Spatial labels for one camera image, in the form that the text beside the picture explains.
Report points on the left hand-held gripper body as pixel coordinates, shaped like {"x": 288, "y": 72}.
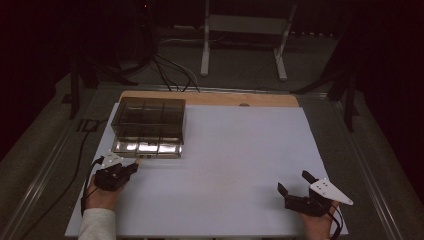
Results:
{"x": 110, "y": 178}

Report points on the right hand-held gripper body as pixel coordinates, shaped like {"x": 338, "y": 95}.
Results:
{"x": 306, "y": 205}

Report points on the clear plastic drawer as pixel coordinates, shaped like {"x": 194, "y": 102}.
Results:
{"x": 148, "y": 148}

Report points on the dark transparent drawer box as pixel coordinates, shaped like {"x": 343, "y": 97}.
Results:
{"x": 148, "y": 116}

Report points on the person's left hand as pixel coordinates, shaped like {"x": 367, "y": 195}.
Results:
{"x": 101, "y": 198}

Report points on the person's right hand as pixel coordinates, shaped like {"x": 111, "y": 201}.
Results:
{"x": 320, "y": 226}

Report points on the white table sheet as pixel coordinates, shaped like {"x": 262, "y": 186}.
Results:
{"x": 216, "y": 166}

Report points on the black metal stand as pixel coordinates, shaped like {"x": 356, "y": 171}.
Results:
{"x": 349, "y": 106}
{"x": 75, "y": 96}

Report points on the white metal stand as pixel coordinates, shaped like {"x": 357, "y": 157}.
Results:
{"x": 205, "y": 50}

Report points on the black floor bracket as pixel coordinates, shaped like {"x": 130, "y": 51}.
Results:
{"x": 87, "y": 125}

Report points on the metal floor rail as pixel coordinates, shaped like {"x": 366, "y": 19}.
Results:
{"x": 370, "y": 180}
{"x": 36, "y": 186}

